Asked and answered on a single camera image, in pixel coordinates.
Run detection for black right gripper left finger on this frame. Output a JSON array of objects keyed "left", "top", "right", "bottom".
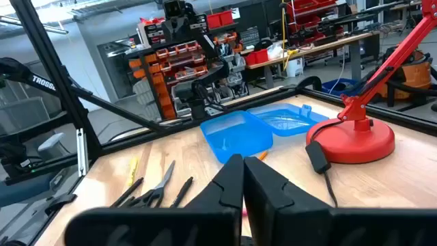
[{"left": 64, "top": 153, "right": 245, "bottom": 246}]

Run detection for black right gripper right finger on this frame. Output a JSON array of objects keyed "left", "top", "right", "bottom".
[{"left": 242, "top": 156, "right": 437, "bottom": 246}]

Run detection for black pen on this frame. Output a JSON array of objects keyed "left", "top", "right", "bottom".
[
  {"left": 169, "top": 176, "right": 194, "bottom": 208},
  {"left": 109, "top": 176, "right": 145, "bottom": 208}
]

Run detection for yellow highlighter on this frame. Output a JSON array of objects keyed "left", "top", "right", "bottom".
[{"left": 128, "top": 156, "right": 139, "bottom": 187}]

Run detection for blue plastic supply box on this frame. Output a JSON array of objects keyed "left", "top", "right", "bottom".
[{"left": 200, "top": 102, "right": 329, "bottom": 164}]

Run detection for red desk lamp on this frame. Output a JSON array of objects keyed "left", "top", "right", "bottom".
[{"left": 306, "top": 0, "right": 437, "bottom": 165}]

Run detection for blue floor bin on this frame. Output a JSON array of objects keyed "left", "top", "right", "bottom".
[{"left": 321, "top": 77, "right": 359, "bottom": 97}]

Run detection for orange parts bin rack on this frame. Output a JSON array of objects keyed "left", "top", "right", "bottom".
[{"left": 128, "top": 40, "right": 210, "bottom": 120}]

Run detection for white bucket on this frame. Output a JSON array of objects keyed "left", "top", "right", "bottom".
[{"left": 285, "top": 57, "right": 305, "bottom": 78}]

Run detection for red storage bin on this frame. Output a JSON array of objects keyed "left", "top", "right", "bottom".
[
  {"left": 207, "top": 12, "right": 222, "bottom": 30},
  {"left": 244, "top": 49, "right": 270, "bottom": 66},
  {"left": 220, "top": 10, "right": 235, "bottom": 27}
]

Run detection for wooden workbench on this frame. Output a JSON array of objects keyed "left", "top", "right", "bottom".
[{"left": 244, "top": 30, "right": 380, "bottom": 90}]

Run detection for orange shop vacuum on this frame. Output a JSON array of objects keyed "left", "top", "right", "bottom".
[{"left": 381, "top": 50, "right": 433, "bottom": 100}]

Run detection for red shelving rack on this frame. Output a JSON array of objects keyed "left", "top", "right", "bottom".
[{"left": 285, "top": 0, "right": 344, "bottom": 46}]

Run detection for black lamp power cable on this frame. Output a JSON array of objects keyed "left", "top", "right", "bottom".
[{"left": 305, "top": 118, "right": 339, "bottom": 208}]

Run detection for black metal table frame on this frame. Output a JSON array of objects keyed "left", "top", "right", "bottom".
[{"left": 0, "top": 0, "right": 437, "bottom": 246}]

